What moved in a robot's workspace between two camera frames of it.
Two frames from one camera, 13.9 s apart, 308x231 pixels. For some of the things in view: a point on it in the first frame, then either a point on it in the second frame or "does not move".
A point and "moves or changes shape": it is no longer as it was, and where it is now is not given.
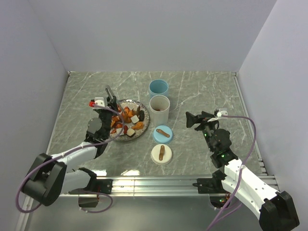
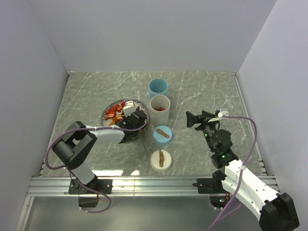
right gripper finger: [191, 120] does not move
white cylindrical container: [159, 106] does not move
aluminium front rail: [153, 186] does not move
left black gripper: [111, 105] -> [126, 118]
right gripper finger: [205, 114] does not move
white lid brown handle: [161, 154] moves or changes shape
